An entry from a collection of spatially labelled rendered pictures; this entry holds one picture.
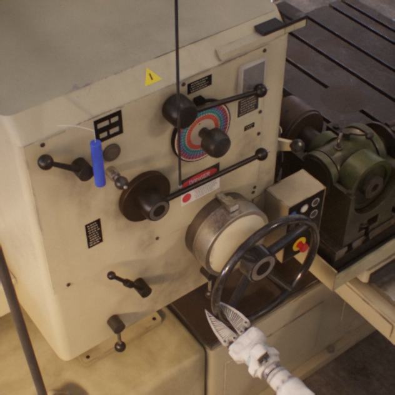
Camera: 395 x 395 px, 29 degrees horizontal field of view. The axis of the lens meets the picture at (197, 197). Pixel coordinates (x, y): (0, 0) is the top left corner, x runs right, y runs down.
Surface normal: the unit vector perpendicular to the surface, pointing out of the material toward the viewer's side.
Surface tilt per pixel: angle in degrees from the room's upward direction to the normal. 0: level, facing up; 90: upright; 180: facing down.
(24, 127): 45
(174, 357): 0
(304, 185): 0
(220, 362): 90
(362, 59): 0
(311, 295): 90
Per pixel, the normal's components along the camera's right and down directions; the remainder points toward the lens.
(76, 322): 0.59, 0.56
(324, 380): 0.00, -0.72
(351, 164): -0.43, -0.40
